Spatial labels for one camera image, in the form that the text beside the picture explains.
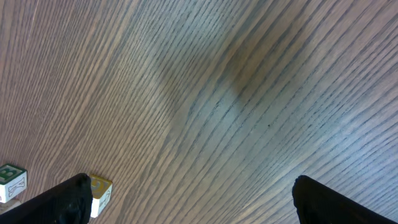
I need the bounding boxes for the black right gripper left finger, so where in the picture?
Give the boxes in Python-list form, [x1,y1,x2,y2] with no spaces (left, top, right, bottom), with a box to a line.
[1,173,93,224]

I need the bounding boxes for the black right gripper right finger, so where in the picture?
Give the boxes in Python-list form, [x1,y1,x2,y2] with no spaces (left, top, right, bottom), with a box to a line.
[292,175,397,224]

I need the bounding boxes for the wooden block right blue side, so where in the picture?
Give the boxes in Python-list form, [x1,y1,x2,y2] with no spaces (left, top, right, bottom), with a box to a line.
[90,175,113,218]

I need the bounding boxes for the wooden block top right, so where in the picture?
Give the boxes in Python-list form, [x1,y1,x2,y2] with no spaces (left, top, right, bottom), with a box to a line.
[0,163,27,203]

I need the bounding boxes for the blue top wooden block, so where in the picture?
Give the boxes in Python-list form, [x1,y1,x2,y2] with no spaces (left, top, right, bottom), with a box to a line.
[0,199,21,215]

